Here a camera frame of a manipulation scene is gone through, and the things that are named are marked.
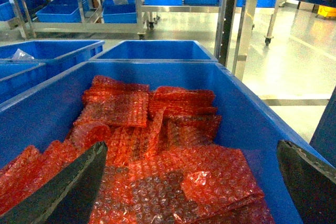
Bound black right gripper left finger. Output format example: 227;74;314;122
1;142;108;223

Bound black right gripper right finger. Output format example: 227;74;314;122
277;140;335;223

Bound blue bin with red wrap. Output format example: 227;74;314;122
1;61;318;223

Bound empty blue bin left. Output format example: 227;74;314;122
1;62;47;103

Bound empty blue bin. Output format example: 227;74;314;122
1;62;47;103
89;40;217;62

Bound blue bin with plastic bag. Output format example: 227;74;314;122
1;40;105;78

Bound empty blue bin behind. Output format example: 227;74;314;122
89;40;217;62

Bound stainless steel shelf rack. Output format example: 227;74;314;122
214;0;257;80

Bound red bubble wrap sheets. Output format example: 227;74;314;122
1;76;274;223

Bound clear plastic bag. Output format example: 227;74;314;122
12;48;34;61

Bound yellow mop bucket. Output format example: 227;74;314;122
316;5;336;19

